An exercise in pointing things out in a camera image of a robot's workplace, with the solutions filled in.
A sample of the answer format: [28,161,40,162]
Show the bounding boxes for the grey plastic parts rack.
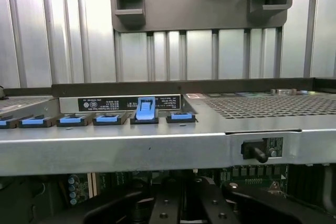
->
[108,0,294,33]

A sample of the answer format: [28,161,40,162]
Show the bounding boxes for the green Dell motherboard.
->
[65,163,289,209]

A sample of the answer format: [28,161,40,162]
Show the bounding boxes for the white expansion slot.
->
[88,173,97,196]

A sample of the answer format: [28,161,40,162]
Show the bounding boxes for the open black PC case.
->
[0,77,336,224]

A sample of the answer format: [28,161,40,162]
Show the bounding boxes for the black intrusion switch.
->
[240,140,269,164]

